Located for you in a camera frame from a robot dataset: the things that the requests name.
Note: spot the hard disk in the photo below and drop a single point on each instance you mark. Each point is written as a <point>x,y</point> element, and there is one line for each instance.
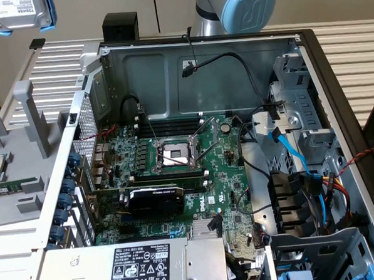
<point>18,5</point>

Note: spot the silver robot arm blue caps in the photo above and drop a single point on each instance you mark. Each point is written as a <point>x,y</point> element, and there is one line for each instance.
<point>243,14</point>

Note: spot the CPU socket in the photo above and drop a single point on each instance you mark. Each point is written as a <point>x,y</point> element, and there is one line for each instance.
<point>177,152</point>

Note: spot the black RAM slot bank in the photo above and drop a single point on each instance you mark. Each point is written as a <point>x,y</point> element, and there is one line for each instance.
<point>172,125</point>
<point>169,176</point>

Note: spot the silver locking lever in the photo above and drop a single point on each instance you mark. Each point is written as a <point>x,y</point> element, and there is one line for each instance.
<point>176,159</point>
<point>150,127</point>

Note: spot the silver socket cover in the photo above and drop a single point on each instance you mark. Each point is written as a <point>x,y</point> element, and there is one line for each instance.
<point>214,132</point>

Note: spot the round coin battery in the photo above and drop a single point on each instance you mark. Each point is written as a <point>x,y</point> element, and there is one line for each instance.
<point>225,127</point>

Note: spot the green motherboard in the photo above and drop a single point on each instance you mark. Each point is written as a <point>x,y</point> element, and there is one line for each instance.
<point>222,179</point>

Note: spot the black graphics card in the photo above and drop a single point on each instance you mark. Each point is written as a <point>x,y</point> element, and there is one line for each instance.
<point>155,201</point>

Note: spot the open grey PC case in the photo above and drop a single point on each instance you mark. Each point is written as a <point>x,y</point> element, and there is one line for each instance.
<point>146,81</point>

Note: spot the silver finned heat sink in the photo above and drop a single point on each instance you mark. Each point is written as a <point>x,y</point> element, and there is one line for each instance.
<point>199,228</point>

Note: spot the dark blue slot latch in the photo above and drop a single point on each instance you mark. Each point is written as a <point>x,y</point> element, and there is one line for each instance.
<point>62,217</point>
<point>58,234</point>
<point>68,186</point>
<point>65,201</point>
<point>74,159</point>
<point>70,172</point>

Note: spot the black clamp block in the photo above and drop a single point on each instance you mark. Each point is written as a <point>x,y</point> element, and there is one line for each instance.
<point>117,26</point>

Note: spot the white barcode tag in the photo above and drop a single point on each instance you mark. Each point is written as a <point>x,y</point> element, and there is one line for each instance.
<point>258,259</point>

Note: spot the grey power supply with label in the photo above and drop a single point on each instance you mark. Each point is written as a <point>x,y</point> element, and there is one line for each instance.
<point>99,261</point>

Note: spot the grey parts rack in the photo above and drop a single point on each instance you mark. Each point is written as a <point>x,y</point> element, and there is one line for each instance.
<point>14,200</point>

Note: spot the green RAM stick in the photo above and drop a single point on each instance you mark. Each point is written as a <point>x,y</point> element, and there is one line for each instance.
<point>5,188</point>

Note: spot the small black table bracket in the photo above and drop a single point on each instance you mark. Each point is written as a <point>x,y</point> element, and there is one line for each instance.
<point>37,43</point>

